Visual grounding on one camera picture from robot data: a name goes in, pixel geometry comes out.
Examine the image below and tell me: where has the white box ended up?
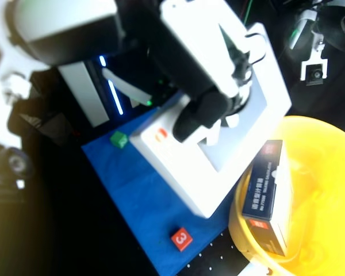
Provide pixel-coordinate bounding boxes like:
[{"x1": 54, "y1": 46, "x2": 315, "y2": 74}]
[{"x1": 129, "y1": 21, "x2": 293, "y2": 219}]

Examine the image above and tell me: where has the dark blue product box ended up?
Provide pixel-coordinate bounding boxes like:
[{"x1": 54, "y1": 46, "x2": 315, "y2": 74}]
[{"x1": 241, "y1": 140, "x2": 294, "y2": 256}]

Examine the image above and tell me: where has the yellow plastic tub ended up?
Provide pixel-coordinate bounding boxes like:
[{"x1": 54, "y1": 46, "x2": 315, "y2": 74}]
[{"x1": 228, "y1": 114, "x2": 345, "y2": 276}]

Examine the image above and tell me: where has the white tower with blue light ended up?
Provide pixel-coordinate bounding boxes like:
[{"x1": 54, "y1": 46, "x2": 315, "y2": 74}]
[{"x1": 57, "y1": 56, "x2": 127, "y2": 129}]

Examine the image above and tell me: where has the green block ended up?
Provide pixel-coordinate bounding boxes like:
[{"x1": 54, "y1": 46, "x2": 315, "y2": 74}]
[{"x1": 109, "y1": 131, "x2": 129, "y2": 150}]

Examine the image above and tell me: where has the blue mat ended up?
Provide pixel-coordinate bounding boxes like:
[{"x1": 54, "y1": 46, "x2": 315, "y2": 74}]
[{"x1": 80, "y1": 108, "x2": 233, "y2": 276}]

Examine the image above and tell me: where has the red block with number three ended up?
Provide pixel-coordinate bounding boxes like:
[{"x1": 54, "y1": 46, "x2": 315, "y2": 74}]
[{"x1": 171, "y1": 227, "x2": 194, "y2": 252}]

